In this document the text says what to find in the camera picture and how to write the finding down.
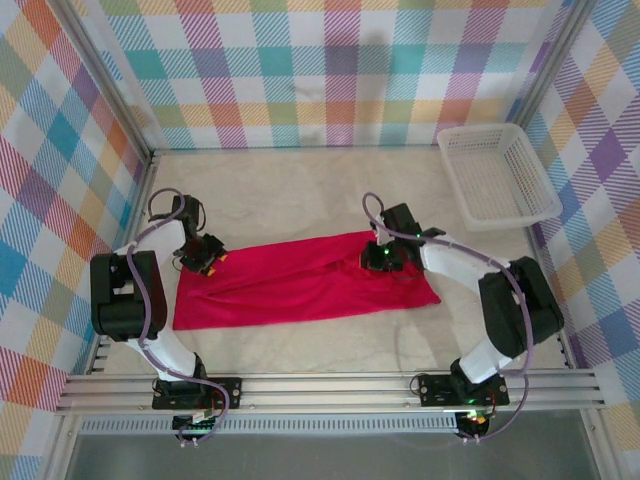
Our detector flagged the red t-shirt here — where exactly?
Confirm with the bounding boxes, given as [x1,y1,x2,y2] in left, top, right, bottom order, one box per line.
[172,229,443,332]

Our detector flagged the white plastic mesh basket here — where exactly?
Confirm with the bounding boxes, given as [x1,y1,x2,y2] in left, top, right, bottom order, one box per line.
[436,124,564,234]

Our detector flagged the aluminium table side rail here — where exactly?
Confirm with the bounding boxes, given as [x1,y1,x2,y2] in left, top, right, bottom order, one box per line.
[84,149,162,376]
[522,224,576,372]

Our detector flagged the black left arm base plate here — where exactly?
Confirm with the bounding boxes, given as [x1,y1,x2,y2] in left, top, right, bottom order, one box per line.
[152,377,243,410]

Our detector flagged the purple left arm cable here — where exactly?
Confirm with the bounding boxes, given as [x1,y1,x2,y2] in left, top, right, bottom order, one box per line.
[125,187,234,446]

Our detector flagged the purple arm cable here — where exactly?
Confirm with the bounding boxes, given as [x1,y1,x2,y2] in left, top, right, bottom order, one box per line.
[360,192,536,444]
[125,187,234,446]

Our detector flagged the aluminium table end rail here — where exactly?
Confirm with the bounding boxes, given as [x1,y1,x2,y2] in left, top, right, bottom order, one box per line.
[149,143,442,157]

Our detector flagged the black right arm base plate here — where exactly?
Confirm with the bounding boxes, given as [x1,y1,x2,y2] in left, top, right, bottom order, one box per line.
[417,372,511,407]

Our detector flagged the long aluminium mounting rail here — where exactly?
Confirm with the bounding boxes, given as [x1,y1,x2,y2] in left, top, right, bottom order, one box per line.
[54,367,607,417]

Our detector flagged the grey slotted cable duct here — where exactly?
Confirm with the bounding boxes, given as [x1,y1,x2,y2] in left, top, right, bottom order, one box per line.
[77,417,459,436]

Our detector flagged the aluminium corner post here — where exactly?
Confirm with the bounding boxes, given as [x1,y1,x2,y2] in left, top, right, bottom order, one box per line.
[49,0,157,159]
[509,0,599,132]

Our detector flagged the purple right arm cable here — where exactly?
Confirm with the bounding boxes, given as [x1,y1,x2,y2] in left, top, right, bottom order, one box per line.
[360,192,536,444]

